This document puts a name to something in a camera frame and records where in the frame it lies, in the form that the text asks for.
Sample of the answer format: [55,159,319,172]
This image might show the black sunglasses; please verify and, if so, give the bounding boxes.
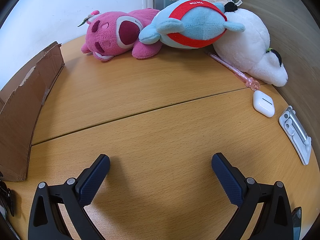
[292,206,302,240]

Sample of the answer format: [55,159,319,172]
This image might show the white earbuds case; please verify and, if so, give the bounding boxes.
[253,90,275,118]

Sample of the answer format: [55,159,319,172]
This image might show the brown cardboard box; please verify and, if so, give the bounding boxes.
[0,42,65,181]

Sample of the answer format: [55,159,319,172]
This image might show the pink transparent pen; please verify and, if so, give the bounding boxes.
[205,51,260,91]

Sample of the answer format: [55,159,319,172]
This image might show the white seal plush toy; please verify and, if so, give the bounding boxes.
[213,2,288,87]

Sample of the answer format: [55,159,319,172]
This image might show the pink bear plush toy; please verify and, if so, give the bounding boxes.
[81,8,162,62]

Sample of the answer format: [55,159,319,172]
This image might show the blue red whale plush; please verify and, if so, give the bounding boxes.
[139,0,246,49]

